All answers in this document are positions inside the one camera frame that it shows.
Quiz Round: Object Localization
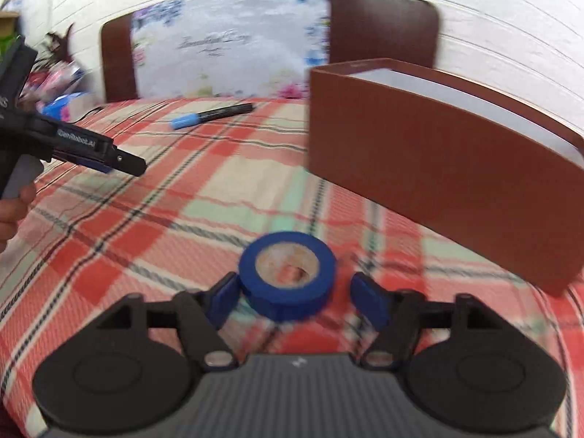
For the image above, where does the blue capped black marker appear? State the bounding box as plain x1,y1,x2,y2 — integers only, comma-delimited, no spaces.
170,103,254,131

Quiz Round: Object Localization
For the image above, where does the blue tape roll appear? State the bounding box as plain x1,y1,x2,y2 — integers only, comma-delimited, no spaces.
239,231,337,322

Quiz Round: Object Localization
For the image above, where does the person's left hand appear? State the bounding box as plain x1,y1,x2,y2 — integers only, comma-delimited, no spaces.
0,182,37,253

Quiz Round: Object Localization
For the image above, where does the blue tissue pack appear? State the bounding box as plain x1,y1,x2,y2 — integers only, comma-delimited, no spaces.
42,92,96,123

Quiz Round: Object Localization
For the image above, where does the pink packaged item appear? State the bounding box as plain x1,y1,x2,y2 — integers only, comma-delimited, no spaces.
21,61,85,104

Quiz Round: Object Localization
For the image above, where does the dark red plant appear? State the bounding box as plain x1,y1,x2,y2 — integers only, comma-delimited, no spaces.
32,24,74,71

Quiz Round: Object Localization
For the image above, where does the red plaid bed sheet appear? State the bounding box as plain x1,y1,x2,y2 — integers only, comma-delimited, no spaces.
1,100,583,437

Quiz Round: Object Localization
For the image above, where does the floral plastic bedding bag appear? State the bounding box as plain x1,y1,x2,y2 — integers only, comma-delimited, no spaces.
131,0,331,99

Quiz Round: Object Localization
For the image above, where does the brown cardboard box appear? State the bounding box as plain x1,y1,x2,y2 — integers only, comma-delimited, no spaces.
307,58,583,296

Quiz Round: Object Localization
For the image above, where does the black cable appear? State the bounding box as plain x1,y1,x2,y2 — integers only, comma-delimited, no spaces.
72,105,107,125

